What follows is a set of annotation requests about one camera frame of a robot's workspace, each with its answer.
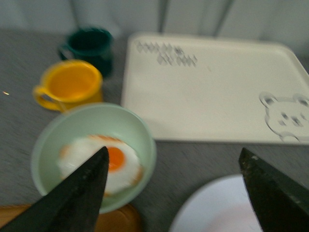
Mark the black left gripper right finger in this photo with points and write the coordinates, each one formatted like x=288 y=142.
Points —
x=279 y=203

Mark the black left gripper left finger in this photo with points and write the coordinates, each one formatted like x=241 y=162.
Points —
x=73 y=205

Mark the white round plate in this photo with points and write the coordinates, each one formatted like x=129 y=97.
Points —
x=222 y=205

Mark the wooden cutting board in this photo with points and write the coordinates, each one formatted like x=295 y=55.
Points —
x=124 y=219

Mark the toy fried egg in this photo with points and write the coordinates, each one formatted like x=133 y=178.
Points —
x=125 y=169

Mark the light green bowl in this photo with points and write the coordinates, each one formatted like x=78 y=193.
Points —
x=102 y=119

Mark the yellow mug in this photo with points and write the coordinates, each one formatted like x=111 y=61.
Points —
x=69 y=84

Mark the cream bear tray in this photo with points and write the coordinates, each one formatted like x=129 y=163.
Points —
x=211 y=90

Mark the dark green mug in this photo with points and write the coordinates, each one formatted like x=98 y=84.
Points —
x=92 y=45

